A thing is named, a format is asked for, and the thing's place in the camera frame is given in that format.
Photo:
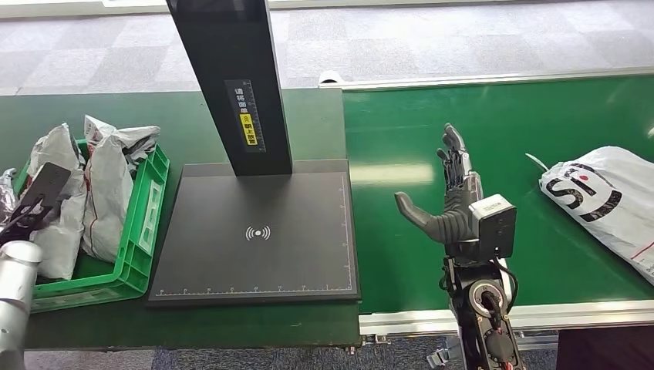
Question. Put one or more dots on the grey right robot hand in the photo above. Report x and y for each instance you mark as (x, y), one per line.
(455, 219)

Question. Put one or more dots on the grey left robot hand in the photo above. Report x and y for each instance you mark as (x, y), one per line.
(7, 199)

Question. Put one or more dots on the white red-print mailer package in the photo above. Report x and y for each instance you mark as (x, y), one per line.
(58, 240)

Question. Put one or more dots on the white red-striped mailer package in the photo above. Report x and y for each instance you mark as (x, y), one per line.
(110, 204)

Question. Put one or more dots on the green plastic basket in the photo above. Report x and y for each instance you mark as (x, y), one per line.
(148, 214)

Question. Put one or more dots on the white black-print mailer package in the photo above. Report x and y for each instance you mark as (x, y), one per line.
(608, 204)

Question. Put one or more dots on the black weighing device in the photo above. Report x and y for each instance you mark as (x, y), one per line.
(255, 204)

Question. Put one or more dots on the green conveyor belt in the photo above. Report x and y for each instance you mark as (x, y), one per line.
(398, 127)

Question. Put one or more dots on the white roller end cap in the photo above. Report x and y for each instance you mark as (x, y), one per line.
(330, 77)

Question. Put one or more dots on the dark green table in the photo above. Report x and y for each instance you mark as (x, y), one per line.
(204, 127)

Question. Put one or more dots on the yellow warning sticker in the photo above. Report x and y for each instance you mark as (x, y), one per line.
(248, 129)

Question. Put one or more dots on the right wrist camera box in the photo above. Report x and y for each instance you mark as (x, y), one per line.
(495, 224)

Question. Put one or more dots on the wide aluminium conveyor rail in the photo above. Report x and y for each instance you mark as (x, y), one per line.
(408, 321)

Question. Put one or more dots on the grey metal conveyor bracket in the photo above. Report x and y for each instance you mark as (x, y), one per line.
(442, 355)

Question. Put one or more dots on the small metal hinge bracket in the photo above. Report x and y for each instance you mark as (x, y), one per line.
(378, 338)

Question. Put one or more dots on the thin aluminium conveyor rail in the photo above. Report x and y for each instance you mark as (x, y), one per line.
(485, 78)

